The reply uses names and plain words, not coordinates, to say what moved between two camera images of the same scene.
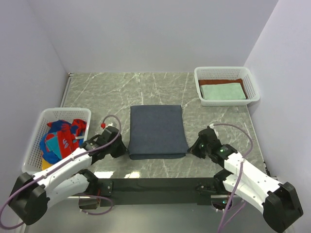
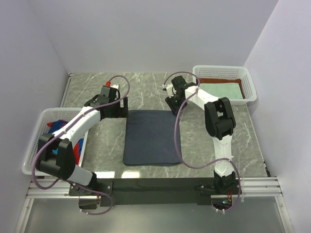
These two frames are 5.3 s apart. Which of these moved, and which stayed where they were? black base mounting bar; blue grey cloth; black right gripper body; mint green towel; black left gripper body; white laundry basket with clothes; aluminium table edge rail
Moved: blue grey cloth; black left gripper body; black right gripper body
Stayed: black base mounting bar; white laundry basket with clothes; mint green towel; aluminium table edge rail
